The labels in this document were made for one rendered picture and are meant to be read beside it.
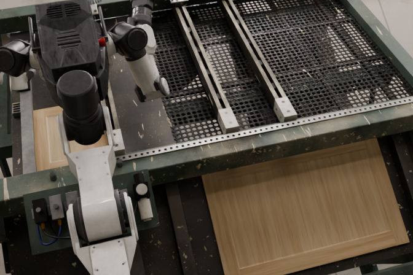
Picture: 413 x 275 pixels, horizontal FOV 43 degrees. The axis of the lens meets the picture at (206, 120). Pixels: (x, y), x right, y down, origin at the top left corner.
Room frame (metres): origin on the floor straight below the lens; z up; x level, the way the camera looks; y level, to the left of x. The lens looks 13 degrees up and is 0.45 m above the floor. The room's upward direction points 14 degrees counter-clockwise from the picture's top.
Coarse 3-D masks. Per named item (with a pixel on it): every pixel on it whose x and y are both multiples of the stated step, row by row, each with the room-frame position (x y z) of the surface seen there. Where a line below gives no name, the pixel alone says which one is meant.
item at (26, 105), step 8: (24, 96) 2.36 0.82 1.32; (32, 96) 2.41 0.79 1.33; (24, 104) 2.33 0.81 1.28; (32, 104) 2.36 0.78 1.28; (24, 112) 2.30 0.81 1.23; (32, 112) 2.31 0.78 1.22; (24, 120) 2.27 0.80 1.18; (32, 120) 2.28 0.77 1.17; (24, 128) 2.25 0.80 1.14; (32, 128) 2.25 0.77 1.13; (24, 136) 2.22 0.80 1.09; (32, 136) 2.22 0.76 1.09; (24, 144) 2.20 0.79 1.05; (32, 144) 2.20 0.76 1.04; (24, 152) 2.17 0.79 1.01; (32, 152) 2.18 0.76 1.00; (24, 160) 2.15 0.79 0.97; (32, 160) 2.15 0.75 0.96; (24, 168) 2.13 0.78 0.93; (32, 168) 2.13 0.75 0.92
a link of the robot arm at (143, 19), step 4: (136, 16) 2.12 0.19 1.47; (140, 16) 2.11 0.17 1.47; (144, 16) 2.12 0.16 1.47; (128, 20) 2.10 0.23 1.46; (132, 20) 2.10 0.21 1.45; (136, 20) 2.12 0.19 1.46; (140, 20) 2.12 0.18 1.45; (144, 20) 2.12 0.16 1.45; (148, 20) 2.13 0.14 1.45; (132, 24) 2.10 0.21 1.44; (136, 24) 2.13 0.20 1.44; (140, 24) 2.12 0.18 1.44; (144, 24) 2.13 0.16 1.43; (148, 24) 2.14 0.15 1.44
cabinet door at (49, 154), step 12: (48, 108) 2.35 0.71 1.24; (60, 108) 2.35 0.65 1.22; (36, 120) 2.30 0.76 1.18; (48, 120) 2.31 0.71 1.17; (36, 132) 2.27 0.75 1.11; (48, 132) 2.27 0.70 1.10; (36, 144) 2.23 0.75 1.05; (48, 144) 2.23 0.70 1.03; (60, 144) 2.24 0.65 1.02; (72, 144) 2.24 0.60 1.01; (96, 144) 2.24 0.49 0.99; (36, 156) 2.19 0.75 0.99; (48, 156) 2.20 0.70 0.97; (60, 156) 2.20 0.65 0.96; (36, 168) 2.16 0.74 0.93; (48, 168) 2.16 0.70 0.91
